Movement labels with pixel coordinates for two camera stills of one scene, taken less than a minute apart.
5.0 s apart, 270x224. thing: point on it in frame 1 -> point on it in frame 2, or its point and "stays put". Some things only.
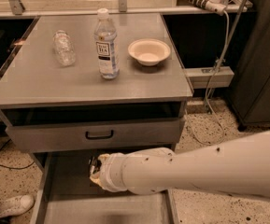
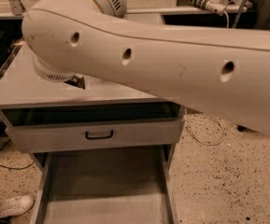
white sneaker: (14, 205) stays put
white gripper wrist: (106, 172) -> (54, 76)
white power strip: (213, 2) stays put
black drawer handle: (98, 137) stays put
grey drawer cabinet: (92, 84) stays put
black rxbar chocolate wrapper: (94, 164) -> (78, 81)
